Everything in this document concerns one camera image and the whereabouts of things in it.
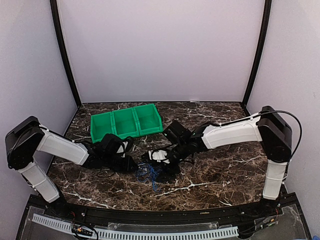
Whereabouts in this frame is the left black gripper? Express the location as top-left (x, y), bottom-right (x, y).
top-left (102, 153), bottom-right (139, 173)

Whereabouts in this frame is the light blue cable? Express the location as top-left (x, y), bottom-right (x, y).
top-left (134, 162), bottom-right (163, 193)

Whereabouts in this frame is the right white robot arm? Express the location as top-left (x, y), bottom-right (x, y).
top-left (141, 105), bottom-right (296, 217)

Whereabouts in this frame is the left green plastic bin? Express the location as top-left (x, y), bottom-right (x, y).
top-left (90, 111), bottom-right (116, 143)

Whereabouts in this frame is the right green plastic bin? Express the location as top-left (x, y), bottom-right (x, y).
top-left (133, 103), bottom-right (163, 136)

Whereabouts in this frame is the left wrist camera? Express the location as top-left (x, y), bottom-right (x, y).
top-left (99, 133), bottom-right (134, 158)

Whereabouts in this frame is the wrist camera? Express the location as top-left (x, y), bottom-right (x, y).
top-left (99, 133), bottom-right (134, 158)
top-left (162, 120), bottom-right (192, 145)

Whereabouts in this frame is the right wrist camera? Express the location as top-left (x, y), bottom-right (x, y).
top-left (162, 120), bottom-right (192, 145)

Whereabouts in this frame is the black front rail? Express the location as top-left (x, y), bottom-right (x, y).
top-left (24, 194), bottom-right (301, 228)

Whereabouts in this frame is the white slotted cable duct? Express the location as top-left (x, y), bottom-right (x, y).
top-left (31, 213), bottom-right (239, 240)

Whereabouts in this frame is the left black frame post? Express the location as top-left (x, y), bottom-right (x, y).
top-left (49, 0), bottom-right (82, 108)

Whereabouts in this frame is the black frame post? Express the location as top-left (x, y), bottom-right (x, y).
top-left (242, 0), bottom-right (272, 107)
top-left (49, 0), bottom-right (82, 108)

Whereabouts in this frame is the right black frame post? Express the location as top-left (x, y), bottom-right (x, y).
top-left (242, 0), bottom-right (272, 107)

